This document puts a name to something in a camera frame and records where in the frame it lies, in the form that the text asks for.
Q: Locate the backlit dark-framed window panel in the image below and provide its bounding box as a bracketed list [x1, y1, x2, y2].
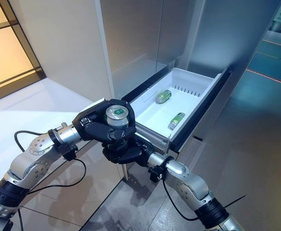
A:
[0, 0, 47, 106]

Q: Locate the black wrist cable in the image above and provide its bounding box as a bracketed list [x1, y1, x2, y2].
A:
[161, 179, 203, 221]
[0, 130, 87, 231]

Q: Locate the white counter cabinet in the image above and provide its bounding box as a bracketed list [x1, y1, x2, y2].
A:
[0, 78, 127, 231]

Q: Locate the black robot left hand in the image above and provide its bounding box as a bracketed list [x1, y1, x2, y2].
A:
[72, 98, 137, 151]

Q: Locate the white fridge drawer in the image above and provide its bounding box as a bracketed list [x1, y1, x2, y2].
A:
[121, 67, 232, 153]

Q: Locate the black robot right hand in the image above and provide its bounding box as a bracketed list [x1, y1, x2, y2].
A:
[101, 134, 153, 167]

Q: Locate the stainless steel fridge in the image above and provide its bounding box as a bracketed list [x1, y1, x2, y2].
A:
[99, 0, 230, 181]

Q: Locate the tall white cabinet panel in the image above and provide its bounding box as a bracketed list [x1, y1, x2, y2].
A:
[7, 0, 129, 180]

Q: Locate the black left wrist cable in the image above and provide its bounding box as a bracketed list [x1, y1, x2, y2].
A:
[0, 130, 87, 231]

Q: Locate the green beer can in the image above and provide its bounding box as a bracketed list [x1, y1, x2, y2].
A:
[168, 112, 186, 130]
[106, 105, 129, 132]
[156, 89, 172, 104]

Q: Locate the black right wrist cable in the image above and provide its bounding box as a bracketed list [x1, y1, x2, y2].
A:
[161, 179, 203, 221]

